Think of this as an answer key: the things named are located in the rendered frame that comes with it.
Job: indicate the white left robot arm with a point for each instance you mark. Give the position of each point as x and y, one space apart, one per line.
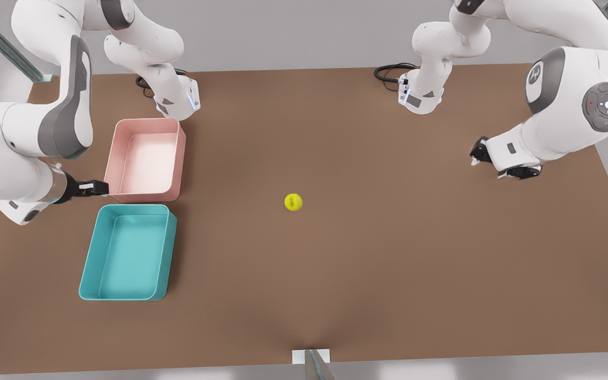
573 84

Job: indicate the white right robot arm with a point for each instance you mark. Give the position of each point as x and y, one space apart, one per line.
66 95

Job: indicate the pink rectangular tray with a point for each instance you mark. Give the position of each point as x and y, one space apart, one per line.
148 158

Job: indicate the teal rectangular tray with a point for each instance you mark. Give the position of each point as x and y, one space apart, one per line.
127 253

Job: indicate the yellow tennis ball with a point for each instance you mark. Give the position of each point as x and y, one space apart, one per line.
293 202

